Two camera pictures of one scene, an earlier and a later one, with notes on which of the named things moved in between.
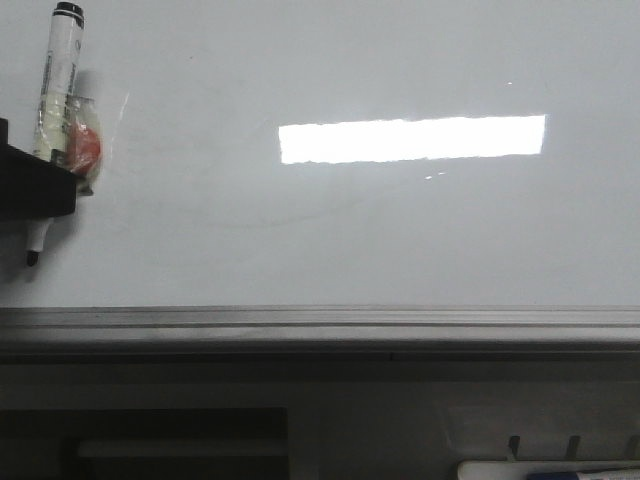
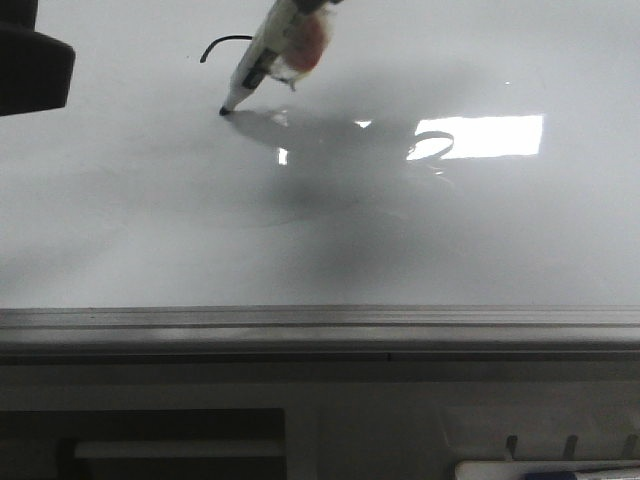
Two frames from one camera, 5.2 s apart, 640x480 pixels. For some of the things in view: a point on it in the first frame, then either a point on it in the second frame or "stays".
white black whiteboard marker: x=50 y=120 → x=265 y=54
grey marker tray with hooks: x=538 y=433 stays
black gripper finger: x=31 y=187 → x=35 y=69
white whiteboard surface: x=339 y=153 stays
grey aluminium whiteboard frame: x=320 y=334 stays
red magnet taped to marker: x=83 y=141 → x=306 y=36
